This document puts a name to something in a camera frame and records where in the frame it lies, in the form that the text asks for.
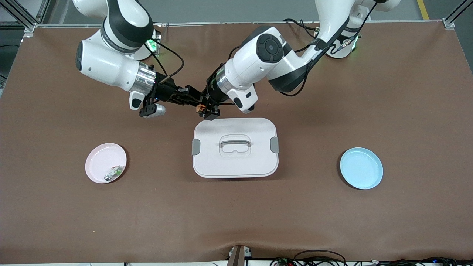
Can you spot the aluminium frame post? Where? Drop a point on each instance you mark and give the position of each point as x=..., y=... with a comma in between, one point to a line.
x=26, y=16
x=456, y=16

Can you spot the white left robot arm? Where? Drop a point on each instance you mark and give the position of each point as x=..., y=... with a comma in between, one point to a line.
x=266, y=55

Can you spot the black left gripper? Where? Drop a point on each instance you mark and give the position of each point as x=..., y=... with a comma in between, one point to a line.
x=211, y=96

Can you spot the grey metal bracket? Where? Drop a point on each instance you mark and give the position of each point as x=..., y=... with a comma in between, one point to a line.
x=238, y=255

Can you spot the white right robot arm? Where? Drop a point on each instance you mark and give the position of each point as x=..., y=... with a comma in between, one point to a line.
x=107, y=62

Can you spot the green white switch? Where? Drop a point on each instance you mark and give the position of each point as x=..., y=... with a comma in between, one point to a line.
x=114, y=172

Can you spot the blue round plate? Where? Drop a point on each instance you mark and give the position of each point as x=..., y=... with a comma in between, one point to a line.
x=361, y=168

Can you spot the orange black switch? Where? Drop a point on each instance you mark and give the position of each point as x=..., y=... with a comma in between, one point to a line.
x=200, y=108

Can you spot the brown table mat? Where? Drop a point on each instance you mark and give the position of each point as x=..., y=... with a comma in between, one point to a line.
x=369, y=92

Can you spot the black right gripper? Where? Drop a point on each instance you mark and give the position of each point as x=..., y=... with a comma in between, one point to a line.
x=165, y=91

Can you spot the pink round plate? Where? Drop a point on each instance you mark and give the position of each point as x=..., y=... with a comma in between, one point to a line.
x=101, y=160

